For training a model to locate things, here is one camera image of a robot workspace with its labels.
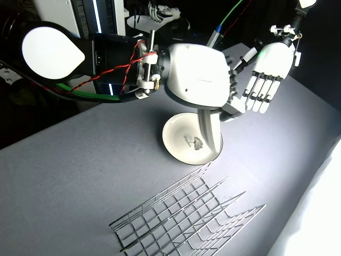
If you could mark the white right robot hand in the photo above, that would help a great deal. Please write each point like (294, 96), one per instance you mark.
(197, 74)

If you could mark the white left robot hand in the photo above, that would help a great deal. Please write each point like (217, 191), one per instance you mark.
(274, 61)

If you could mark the spare white skeletal hand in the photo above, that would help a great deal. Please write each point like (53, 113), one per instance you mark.
(162, 10)

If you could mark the white sheet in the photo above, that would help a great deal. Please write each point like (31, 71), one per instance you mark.
(145, 22)

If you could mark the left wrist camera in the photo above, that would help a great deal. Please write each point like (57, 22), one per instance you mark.
(298, 58)

